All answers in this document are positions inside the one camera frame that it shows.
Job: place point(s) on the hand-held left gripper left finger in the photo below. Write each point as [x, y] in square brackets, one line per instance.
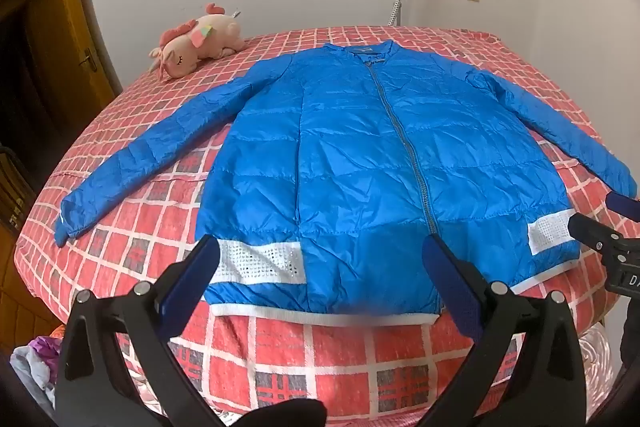
[192, 274]

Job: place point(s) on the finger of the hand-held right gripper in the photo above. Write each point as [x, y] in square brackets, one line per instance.
[595, 233]
[624, 206]

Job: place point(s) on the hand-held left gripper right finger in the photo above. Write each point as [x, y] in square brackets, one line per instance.
[450, 287]

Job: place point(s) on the blue puffer jacket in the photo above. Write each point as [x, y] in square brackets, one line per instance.
[350, 157]

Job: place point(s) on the pile of clothes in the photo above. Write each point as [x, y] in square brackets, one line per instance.
[35, 367]

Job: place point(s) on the bed with red plaid sheet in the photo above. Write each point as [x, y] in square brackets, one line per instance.
[150, 219]

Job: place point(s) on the pink floral quilt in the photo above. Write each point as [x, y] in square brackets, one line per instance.
[597, 357]

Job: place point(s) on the wooden cabinet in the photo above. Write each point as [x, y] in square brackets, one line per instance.
[20, 287]

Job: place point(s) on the pink plush toy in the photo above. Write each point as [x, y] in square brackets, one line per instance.
[200, 42]

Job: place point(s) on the wooden door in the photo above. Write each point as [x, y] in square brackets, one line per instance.
[55, 32]

